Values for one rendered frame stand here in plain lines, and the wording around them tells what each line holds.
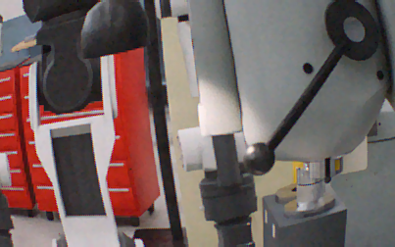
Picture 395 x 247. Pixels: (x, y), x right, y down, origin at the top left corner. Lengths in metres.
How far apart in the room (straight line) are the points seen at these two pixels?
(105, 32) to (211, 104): 0.16
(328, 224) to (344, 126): 0.48
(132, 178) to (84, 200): 4.00
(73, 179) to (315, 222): 0.46
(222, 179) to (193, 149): 0.07
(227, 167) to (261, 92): 0.72
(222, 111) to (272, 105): 0.09
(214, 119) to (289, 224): 0.43
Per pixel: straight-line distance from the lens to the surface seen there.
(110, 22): 1.01
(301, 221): 1.51
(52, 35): 1.74
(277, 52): 1.02
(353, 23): 0.98
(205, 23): 1.09
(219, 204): 1.78
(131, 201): 5.78
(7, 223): 1.77
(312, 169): 1.12
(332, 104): 1.03
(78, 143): 1.75
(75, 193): 1.76
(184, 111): 2.88
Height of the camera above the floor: 1.55
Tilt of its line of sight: 10 degrees down
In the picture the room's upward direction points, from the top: 7 degrees counter-clockwise
